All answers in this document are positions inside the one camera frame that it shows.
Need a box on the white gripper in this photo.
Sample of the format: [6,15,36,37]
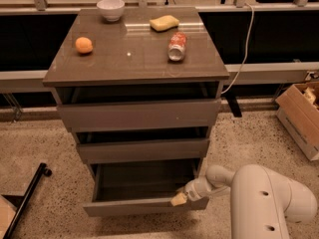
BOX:
[170,177,212,206]

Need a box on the grey bottom drawer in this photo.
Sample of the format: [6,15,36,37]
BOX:
[84,159,208,217]

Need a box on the grey drawer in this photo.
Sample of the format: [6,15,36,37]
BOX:
[77,138,209,164]
[57,100,220,132]
[84,159,208,217]

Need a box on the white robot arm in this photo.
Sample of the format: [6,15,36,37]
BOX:
[170,164,318,239]

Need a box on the grey top drawer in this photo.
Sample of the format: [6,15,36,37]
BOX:
[57,100,220,132]

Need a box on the grey middle drawer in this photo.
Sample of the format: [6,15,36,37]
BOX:
[77,138,209,164]

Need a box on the grey drawer cabinet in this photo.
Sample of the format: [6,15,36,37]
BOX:
[42,6,230,192]

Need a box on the cardboard box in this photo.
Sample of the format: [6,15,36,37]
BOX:
[276,82,319,161]

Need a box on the red soda can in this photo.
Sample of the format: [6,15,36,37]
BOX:
[167,32,186,62]

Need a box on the yellow sponge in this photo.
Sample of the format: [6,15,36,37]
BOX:
[150,15,179,32]

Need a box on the orange fruit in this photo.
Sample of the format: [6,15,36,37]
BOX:
[75,37,93,54]

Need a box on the white ceramic bowl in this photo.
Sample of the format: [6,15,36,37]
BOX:
[97,0,125,22]

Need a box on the black metal frame leg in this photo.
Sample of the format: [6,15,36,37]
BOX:
[1,163,52,239]

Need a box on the white cable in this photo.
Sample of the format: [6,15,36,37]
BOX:
[220,3,255,96]

